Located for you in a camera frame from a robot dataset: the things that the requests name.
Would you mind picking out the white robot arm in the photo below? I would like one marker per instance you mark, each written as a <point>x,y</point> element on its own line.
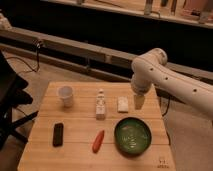
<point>149,68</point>

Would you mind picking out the green ceramic bowl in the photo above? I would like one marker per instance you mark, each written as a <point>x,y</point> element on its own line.
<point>132,136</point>

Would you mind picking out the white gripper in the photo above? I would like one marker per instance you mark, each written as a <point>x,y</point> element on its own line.
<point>140,87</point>

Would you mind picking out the orange carrot toy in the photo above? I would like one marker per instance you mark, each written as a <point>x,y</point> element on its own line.
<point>98,141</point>

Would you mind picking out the black chair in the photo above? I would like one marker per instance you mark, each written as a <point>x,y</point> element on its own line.
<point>12,95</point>

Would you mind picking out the white rectangular block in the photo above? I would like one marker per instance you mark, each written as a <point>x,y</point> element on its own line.
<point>122,104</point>

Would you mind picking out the black rectangular remote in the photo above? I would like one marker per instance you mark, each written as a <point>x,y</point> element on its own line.
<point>58,134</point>

